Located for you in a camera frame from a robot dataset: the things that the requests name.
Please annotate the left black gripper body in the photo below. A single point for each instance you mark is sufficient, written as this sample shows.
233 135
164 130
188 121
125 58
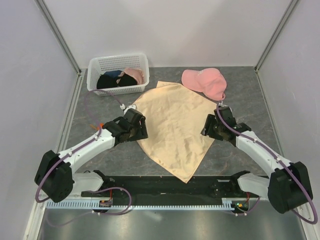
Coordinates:
137 133

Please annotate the light pink cap in basket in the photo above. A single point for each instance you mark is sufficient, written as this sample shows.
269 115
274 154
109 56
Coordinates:
135 73

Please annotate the right aluminium frame post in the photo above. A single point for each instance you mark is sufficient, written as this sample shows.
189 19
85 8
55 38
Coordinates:
276 33

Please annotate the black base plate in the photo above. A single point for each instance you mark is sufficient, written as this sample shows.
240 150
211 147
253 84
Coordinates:
171 190

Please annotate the peach cloth napkin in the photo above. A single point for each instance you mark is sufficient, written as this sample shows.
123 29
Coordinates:
174 118

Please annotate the blue cap in basket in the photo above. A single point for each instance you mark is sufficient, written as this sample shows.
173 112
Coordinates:
113 73

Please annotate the orange handled fork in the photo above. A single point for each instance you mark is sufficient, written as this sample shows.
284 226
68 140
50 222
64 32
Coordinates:
97 127

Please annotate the white plastic basket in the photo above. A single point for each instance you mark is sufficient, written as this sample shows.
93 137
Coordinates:
99 65

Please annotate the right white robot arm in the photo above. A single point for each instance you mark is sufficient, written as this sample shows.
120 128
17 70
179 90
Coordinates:
286 185

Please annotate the left aluminium frame post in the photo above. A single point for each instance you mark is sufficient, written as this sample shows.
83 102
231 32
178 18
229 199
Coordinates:
58 34

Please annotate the pink baseball cap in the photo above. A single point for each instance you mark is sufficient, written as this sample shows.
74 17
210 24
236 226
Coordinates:
208 81

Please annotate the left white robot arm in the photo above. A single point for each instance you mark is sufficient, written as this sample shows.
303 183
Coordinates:
57 173

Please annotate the black cap in basket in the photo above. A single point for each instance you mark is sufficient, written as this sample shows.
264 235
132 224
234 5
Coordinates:
108 82

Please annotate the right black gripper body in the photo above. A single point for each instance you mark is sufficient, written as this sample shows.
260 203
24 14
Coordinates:
214 128

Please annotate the white slotted cable duct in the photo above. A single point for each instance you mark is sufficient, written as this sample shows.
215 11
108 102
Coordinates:
99 204

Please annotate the aluminium frame post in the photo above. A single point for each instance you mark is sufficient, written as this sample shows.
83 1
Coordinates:
276 33
58 34

